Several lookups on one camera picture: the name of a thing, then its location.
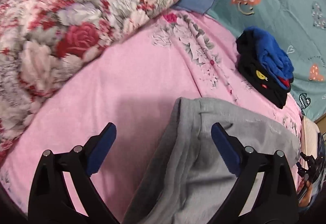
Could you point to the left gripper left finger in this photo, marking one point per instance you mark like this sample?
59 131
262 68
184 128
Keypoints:
49 199

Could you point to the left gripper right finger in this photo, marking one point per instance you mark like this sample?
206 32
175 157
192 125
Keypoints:
276 201

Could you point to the grey sweatpants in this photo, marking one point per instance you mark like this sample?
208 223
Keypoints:
187 179

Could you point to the cream quilted cushion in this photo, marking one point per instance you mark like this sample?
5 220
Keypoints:
309 137

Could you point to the folded black and blue clothes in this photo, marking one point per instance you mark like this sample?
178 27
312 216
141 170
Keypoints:
265 65

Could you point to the pink floral blanket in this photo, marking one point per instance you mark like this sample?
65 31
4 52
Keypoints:
134 85

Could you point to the teal heart-print bedsheet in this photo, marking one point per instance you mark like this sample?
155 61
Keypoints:
299 28

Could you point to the red rose floral quilt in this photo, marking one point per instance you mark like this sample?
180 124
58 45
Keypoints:
46 42

